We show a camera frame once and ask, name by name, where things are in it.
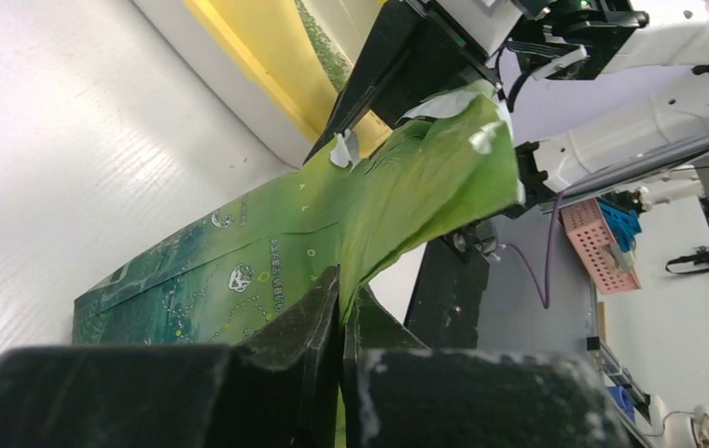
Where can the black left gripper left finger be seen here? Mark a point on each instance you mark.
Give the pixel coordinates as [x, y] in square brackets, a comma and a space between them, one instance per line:
[277, 388]

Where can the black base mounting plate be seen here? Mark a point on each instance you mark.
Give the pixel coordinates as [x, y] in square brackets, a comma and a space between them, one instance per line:
[445, 303]

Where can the blue plastic item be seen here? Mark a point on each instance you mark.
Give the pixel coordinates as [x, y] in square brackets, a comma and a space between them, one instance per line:
[624, 224]

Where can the green cat litter bag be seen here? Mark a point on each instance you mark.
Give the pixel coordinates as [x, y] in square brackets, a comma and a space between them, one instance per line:
[450, 162]

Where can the pink perforated basket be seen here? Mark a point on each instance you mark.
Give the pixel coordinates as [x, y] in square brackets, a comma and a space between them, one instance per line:
[598, 249]

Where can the green litter granules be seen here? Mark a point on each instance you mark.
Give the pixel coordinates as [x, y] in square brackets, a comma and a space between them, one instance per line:
[335, 64]

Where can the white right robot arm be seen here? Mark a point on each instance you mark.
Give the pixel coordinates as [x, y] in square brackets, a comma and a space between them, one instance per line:
[601, 92]

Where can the yellow litter box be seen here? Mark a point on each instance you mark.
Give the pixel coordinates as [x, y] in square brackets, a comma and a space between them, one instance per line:
[256, 57]

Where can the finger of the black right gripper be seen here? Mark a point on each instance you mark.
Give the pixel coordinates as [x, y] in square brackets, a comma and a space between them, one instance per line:
[414, 50]

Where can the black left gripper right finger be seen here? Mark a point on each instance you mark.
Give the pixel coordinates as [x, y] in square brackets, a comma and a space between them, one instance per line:
[397, 392]

